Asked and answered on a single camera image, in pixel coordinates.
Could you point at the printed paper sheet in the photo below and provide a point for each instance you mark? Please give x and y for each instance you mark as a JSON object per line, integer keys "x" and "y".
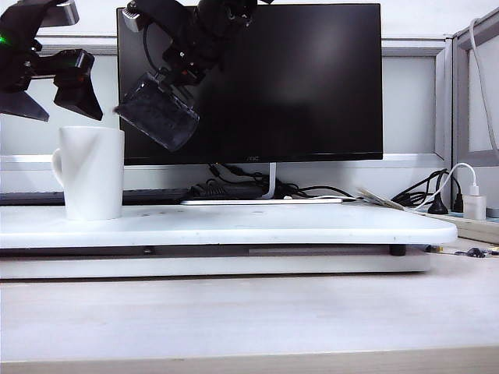
{"x": 380, "y": 200}

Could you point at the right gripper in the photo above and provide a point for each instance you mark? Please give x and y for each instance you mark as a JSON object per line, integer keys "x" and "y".
{"x": 195, "y": 50}

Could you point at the white ceramic mug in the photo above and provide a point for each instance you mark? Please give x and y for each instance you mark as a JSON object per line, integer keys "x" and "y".
{"x": 93, "y": 175}

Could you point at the black rubber riser foot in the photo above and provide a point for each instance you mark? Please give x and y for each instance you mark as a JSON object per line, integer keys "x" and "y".
{"x": 398, "y": 250}

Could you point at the white power strip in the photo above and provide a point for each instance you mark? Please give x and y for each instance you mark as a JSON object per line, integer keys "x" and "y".
{"x": 479, "y": 230}

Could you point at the clear black ballpoint pen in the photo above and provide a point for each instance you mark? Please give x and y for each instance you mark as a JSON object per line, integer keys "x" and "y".
{"x": 473, "y": 252}

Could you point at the grey plug adapter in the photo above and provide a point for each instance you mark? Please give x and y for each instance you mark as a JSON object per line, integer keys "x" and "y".
{"x": 493, "y": 212}

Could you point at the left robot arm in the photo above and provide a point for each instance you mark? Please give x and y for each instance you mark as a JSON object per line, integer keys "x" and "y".
{"x": 19, "y": 19}

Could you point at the white riser platform board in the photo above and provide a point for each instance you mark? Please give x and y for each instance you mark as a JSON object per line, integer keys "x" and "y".
{"x": 234, "y": 226}

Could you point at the white riser base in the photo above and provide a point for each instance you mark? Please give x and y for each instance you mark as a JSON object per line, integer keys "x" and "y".
{"x": 234, "y": 265}

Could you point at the black flat power plug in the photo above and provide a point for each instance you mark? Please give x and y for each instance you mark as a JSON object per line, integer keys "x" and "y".
{"x": 457, "y": 202}

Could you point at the black round power plug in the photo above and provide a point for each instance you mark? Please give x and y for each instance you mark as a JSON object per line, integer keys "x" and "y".
{"x": 437, "y": 207}

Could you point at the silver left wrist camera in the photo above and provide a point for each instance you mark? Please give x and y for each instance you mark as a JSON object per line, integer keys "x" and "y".
{"x": 66, "y": 13}

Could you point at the black keyboard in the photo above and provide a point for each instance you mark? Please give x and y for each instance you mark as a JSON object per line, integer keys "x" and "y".
{"x": 156, "y": 196}

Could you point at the black AOC monitor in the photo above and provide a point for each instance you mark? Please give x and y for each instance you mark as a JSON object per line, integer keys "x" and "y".
{"x": 292, "y": 97}

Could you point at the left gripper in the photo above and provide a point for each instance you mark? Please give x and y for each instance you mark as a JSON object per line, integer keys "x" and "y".
{"x": 19, "y": 70}

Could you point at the black textured cup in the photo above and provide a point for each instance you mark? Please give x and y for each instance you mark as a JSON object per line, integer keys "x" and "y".
{"x": 160, "y": 117}

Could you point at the grey partition frame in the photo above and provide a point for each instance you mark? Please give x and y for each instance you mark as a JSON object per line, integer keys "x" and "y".
{"x": 456, "y": 117}

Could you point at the white USB charger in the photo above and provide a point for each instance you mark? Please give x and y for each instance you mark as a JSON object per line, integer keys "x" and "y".
{"x": 473, "y": 208}

